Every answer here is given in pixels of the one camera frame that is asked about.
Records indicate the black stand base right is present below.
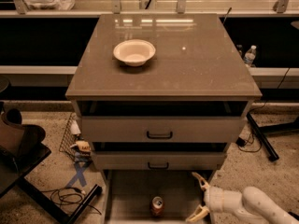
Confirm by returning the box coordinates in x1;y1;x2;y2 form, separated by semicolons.
247;114;299;161

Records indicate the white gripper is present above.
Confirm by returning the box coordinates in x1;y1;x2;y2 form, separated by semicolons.
185;172;242;223

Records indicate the grey drawer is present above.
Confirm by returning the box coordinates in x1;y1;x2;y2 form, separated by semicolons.
80;117;246;143
92;151;226;170

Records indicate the grey middle drawer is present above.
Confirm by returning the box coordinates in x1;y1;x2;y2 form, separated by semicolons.
80;117;246;143

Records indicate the blue tape cross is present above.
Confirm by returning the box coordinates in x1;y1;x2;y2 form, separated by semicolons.
66;162;90;188

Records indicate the grey cabinet with counter top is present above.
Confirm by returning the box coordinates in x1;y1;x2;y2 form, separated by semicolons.
64;13;263;173

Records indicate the wire mesh basket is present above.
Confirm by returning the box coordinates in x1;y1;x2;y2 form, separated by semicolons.
59;113;76;161

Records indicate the white paper bowl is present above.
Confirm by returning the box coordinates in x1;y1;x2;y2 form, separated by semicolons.
113;39;156;67

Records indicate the black table leg frame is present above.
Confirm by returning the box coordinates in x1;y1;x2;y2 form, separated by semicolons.
17;178;102;224

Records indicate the snack bag on floor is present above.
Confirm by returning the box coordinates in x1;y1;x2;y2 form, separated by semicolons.
70;140;91;162

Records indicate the open bottom drawer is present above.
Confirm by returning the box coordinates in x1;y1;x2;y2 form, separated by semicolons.
103;171;203;224

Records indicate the red coke can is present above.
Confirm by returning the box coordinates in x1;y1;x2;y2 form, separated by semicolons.
149;196;164;217

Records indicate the clear water bottle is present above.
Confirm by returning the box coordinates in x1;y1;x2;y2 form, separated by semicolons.
243;45;256;67

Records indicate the dark brown chair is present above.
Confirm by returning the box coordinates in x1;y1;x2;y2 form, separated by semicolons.
0;108;50;197

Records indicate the grey lower drawer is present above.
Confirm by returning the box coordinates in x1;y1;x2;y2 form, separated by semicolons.
92;151;226;170

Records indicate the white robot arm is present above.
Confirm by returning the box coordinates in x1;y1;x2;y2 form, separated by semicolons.
186;172;299;224

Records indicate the black floor cable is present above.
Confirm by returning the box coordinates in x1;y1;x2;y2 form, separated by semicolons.
40;187;103;217

